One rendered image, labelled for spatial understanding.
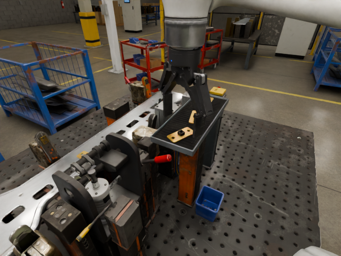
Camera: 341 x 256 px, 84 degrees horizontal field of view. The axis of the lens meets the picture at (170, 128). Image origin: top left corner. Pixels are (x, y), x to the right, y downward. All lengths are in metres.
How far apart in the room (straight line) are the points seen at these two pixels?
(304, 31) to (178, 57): 6.62
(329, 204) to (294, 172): 1.03
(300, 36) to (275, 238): 6.40
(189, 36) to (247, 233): 0.79
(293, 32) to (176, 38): 6.62
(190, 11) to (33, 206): 0.66
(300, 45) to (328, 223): 5.62
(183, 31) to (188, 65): 0.07
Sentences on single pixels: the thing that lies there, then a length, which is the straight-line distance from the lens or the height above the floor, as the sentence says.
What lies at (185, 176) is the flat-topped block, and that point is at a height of 0.89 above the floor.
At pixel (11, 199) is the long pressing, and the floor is 1.00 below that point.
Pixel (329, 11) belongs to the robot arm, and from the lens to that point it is 0.54.
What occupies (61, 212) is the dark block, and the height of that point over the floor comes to 1.12.
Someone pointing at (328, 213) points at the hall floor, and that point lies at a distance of 2.21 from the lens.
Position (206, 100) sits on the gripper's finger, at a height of 1.31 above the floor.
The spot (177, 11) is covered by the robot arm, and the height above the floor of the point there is 1.48.
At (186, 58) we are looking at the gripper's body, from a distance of 0.44.
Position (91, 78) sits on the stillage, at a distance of 2.96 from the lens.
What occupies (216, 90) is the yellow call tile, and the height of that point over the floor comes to 1.16.
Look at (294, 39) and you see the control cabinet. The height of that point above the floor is 0.50.
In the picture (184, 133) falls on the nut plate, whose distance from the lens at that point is 0.57.
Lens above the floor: 1.50
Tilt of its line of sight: 34 degrees down
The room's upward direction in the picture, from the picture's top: straight up
